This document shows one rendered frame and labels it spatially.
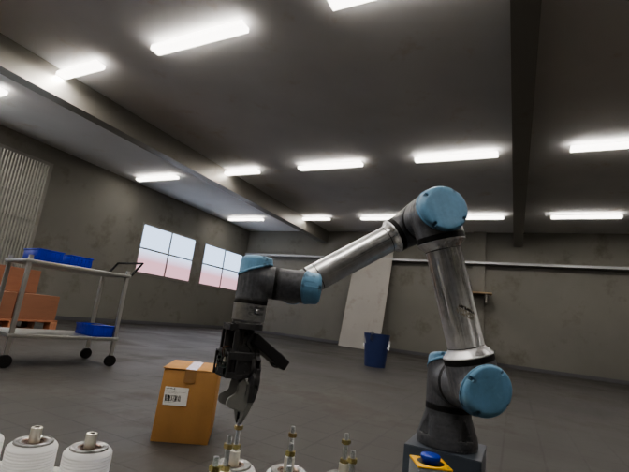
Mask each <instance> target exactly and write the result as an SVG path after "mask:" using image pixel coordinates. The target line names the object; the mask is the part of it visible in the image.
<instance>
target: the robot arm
mask: <svg viewBox="0 0 629 472"><path fill-rule="evenodd" d="M467 214H468V208H467V204H466V202H465V200H464V198H463V197H462V196H461V194H460V193H458V192H457V191H455V190H453V189H452V188H450V187H447V186H435V187H432V188H430V189H428V190H425V191H423V192H422V193H421V194H420V195H419V196H418V197H417V198H416V199H414V200H413V201H411V202H410V203H409V204H407V205H406V206H405V207H404V208H403V209H402V210H401V211H399V212H398V213H397V214H395V215H394V216H393V217H391V218H390V219H388V220H387V221H385V222H384V223H383V225H382V227H381V228H380V229H377V230H375V231H373V232H371V233H369V234H367V235H365V236H363V237H362V238H360V239H358V240H356V241H354V242H352V243H350V244H348V245H346V246H345V247H343V248H341V249H339V250H337V251H335V252H333V253H331V254H329V255H327V256H326V257H324V258H322V259H320V260H318V261H316V262H314V263H312V264H310V265H309V266H307V267H305V268H303V269H301V270H299V271H298V270H291V269H284V268H276V267H273V260H272V258H268V257H264V256H260V255H245V256H244V257H242V259H241V265H240V269H239V272H238V282H237V287H236V294H235V300H234V304H233V310H232V317H231V318H232V319H233V320H234V321H232V323H230V322H224V324H223V330H222V335H221V341H220V347H219V348H217V349H216V350H215V356H214V363H213V368H212V372H213V373H216V374H217V375H219V376H222V377H224V378H231V380H230V383H229V387H228V389H227V390H226V391H223V392H221V393H220V394H219V396H218V401H219V403H221V404H224V405H227V407H229V408H232V409H234V416H235V422H237V421H238V419H239V422H238V424H242V423H243V421H244V419H245V418H246V416H247V414H248V412H249V411H250V409H251V407H252V405H253V402H254V401H255V399H256V395H257V392H258V388H259V383H260V372H261V358H260V355H261V356H262V357H264V358H265V359H266V360H267V361H268V362H269V363H270V365H271V366H272V367H274V368H279V369H282V370H285V369H286V367H287V366H288V364H289V360H287V359H286V358H285V356H284V355H283V354H282V353H281V352H278V351H277V350H276V349H275V348H274V347H273V346H272V345H271V344H269V343H268V342H267V341H266V340H265V339H264V338H263V337H262V336H260V335H259V334H257V333H255V331H262V330H263V325H261V323H264V322H265V315H266V309H267V302H268V299H272V300H277V301H284V302H286V303H288V304H298V303H303V304H317V303H318V302H319V299H320V295H321V290H322V289H324V288H327V287H329V286H330V285H332V284H334V283H336V282H338V281H340V280H342V279H343V278H345V277H347V276H348V275H350V274H352V273H355V272H356V271H358V270H360V269H362V268H364V267H366V266H368V265H369V264H371V263H373V262H375V261H377V260H379V259H380V258H382V257H384V256H386V255H388V254H390V253H392V252H394V251H398V252H402V251H403V250H404V249H406V248H409V247H411V246H414V245H416V244H417V246H418V248H419V249H421V250H423V251H424V252H425V253H426V256H427V261H428V264H429V268H430V273H431V277H432V284H433V288H434V293H435V297H436V301H437V305H438V309H439V314H440V318H441V321H442V326H443V330H444V334H445V339H446V346H447V351H446V352H444V351H434V352H432V353H430V355H429V358H428V363H427V367H428V372H427V389H426V405H425V411H424V414H423V416H422V419H421V421H420V424H419V426H418V428H417V441H418V442H420V443H421V444H423V445H425V446H428V447H430V448H433V449H436V450H442V451H447V452H452V453H459V454H474V453H477V452H478V440H477V436H476V432H475V427H474V423H473V420H472V415H473V416H476V417H480V418H485V419H488V418H494V417H496V416H498V415H500V414H502V413H503V412H504V411H505V410H506V408H507V406H508V405H509V404H510V401H511V398H512V384H511V381H510V379H509V377H508V375H507V374H506V372H504V370H503V369H501V368H500V367H498V366H497V362H496V359H495V355H494V351H493V350H492V349H490V348H489V347H487V346H486V345H485V342H484V338H483V334H482V331H481V327H480V323H479V318H478V314H477V311H476V307H475V300H474V296H473V292H472V289H471V284H470V280H469V276H468V272H467V269H466V265H465V261H464V257H463V253H462V249H461V244H462V243H463V241H464V239H465V238H466V237H465V233H464V229H463V224H464V222H465V220H466V218H467ZM265 305H266V306H265ZM216 358H217V360H216ZM216 362H217V363H216ZM215 364H216V367H215ZM246 378H248V382H247V381H246Z"/></svg>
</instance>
